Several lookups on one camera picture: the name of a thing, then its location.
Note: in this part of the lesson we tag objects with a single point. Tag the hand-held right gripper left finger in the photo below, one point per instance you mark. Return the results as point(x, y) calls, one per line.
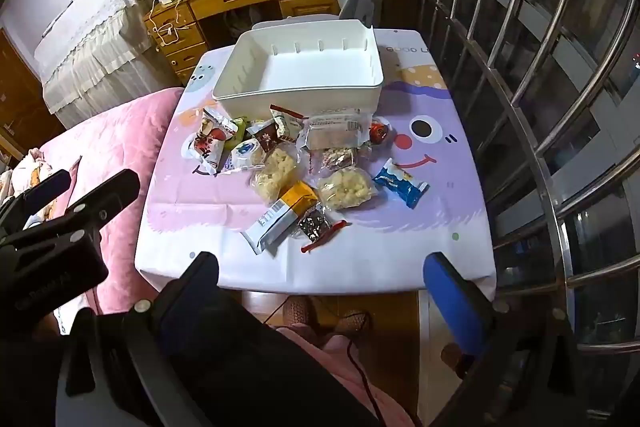
point(192, 292)

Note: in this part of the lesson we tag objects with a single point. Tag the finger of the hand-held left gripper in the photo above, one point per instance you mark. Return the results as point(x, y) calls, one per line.
point(42, 192)
point(107, 202)

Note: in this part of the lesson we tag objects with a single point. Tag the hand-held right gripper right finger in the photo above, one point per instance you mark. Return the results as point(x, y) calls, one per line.
point(452, 302)

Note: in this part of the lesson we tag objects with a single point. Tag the red white fruit-print packet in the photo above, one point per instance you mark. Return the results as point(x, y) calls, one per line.
point(207, 142)

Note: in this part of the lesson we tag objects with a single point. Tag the yellow white snack packet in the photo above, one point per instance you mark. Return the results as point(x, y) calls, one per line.
point(282, 217)

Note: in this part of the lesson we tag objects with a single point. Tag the blue snack packet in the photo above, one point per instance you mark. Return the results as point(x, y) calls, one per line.
point(400, 183)

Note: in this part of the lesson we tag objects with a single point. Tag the clear packet with red edge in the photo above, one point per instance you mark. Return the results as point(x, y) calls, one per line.
point(316, 224)

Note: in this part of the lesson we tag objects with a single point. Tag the clear puffed rice packet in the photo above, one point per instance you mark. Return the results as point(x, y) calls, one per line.
point(346, 189)
point(275, 174)

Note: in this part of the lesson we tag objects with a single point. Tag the blue white round packet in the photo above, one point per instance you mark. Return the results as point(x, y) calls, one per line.
point(247, 154)

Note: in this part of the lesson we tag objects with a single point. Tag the small green snack packet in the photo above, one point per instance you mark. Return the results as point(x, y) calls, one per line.
point(241, 127)

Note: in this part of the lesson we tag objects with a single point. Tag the clear packet of brown nuts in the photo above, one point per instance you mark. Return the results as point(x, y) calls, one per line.
point(340, 158)

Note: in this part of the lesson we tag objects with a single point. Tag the red round chocolate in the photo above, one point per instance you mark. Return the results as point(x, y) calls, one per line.
point(378, 132)

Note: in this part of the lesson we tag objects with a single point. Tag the clear bread packet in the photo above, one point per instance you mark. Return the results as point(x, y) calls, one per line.
point(332, 132)

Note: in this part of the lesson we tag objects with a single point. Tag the white plastic storage bin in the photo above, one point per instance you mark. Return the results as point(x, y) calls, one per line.
point(310, 72)

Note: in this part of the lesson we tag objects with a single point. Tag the white orange cloth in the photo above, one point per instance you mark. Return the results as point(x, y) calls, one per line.
point(25, 167)

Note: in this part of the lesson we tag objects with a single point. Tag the pink blanket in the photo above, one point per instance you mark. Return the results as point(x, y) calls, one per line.
point(115, 142)

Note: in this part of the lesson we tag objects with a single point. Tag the wooden door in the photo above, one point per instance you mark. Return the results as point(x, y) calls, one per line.
point(20, 97)

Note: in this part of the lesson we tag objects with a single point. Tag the metal window grille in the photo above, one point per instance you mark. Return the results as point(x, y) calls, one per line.
point(565, 257)

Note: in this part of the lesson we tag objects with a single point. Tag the person's pink garment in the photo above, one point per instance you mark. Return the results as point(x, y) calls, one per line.
point(340, 387)

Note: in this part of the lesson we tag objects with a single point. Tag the bed with white lace cover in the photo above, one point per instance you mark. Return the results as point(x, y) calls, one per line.
point(100, 47)

